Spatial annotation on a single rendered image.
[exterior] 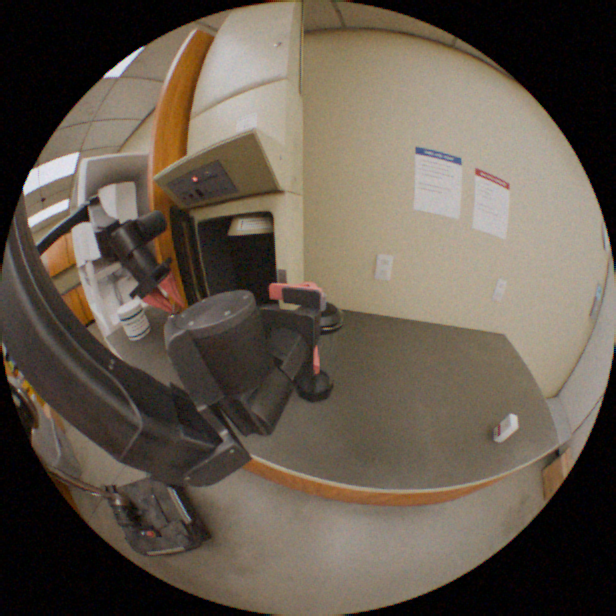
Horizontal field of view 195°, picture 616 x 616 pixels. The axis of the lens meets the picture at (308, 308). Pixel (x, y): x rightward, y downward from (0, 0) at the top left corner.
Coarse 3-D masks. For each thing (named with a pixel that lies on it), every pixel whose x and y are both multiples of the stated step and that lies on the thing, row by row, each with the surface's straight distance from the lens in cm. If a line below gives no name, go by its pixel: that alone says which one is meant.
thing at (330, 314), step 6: (324, 294) 34; (324, 300) 34; (300, 306) 36; (324, 306) 34; (330, 306) 36; (324, 312) 34; (330, 312) 34; (336, 312) 34; (324, 318) 32; (330, 318) 33; (336, 318) 34; (324, 324) 32; (330, 324) 32
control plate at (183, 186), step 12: (204, 168) 43; (216, 168) 41; (180, 180) 50; (192, 180) 47; (204, 180) 45; (216, 180) 43; (228, 180) 42; (180, 192) 53; (192, 192) 50; (204, 192) 48; (216, 192) 46; (228, 192) 44
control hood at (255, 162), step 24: (216, 144) 38; (240, 144) 36; (264, 144) 35; (168, 168) 50; (192, 168) 45; (240, 168) 39; (264, 168) 37; (168, 192) 56; (240, 192) 43; (264, 192) 42
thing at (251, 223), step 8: (240, 216) 50; (248, 216) 49; (256, 216) 49; (264, 216) 49; (272, 216) 50; (232, 224) 52; (240, 224) 49; (248, 224) 48; (256, 224) 48; (264, 224) 48; (272, 224) 49; (232, 232) 51; (240, 232) 48; (248, 232) 47; (256, 232) 47; (264, 232) 47
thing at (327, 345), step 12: (336, 324) 33; (324, 336) 33; (336, 336) 36; (324, 348) 35; (336, 348) 39; (324, 360) 37; (324, 372) 40; (300, 384) 45; (312, 384) 43; (324, 384) 43
